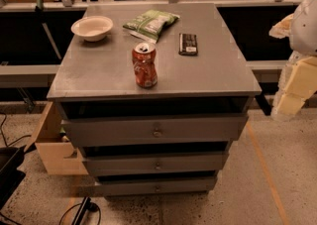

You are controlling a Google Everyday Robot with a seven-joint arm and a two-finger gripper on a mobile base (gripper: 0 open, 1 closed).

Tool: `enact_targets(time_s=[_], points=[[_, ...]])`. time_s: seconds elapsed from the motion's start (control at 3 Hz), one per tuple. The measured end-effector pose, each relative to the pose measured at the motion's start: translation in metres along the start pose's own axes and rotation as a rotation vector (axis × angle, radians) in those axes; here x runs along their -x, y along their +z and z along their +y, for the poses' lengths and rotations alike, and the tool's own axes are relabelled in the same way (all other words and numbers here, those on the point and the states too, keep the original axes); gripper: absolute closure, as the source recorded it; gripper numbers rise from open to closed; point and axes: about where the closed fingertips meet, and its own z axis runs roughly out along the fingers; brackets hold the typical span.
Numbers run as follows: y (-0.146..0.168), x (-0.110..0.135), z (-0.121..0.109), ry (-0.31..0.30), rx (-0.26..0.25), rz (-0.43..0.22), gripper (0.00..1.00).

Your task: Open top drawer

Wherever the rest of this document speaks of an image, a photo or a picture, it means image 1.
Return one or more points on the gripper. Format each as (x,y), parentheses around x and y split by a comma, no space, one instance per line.
(305,29)

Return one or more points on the grey top drawer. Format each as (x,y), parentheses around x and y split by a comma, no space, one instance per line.
(154,130)

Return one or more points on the grey drawer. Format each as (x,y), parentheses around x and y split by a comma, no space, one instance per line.
(156,186)
(155,164)
(154,130)

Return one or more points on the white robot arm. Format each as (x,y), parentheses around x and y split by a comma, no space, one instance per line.
(303,32)

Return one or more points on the grey drawer cabinet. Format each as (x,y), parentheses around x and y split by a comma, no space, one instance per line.
(96,80)

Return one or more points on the grey middle drawer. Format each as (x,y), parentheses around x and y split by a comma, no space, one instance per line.
(155,164)

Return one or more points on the grey bottom drawer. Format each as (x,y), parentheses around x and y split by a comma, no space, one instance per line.
(156,186)

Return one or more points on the black chocolate bar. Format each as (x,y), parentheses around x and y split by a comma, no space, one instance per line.
(188,45)

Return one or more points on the green chip bag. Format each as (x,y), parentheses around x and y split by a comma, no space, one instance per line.
(148,26)

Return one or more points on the dented red soda can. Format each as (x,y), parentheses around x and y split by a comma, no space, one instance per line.
(143,58)

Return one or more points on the white bowl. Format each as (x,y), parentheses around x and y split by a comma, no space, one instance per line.
(92,28)

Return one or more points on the wooden box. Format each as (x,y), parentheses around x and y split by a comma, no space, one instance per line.
(57,153)

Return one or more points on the grey bench rail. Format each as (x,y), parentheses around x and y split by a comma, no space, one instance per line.
(19,76)

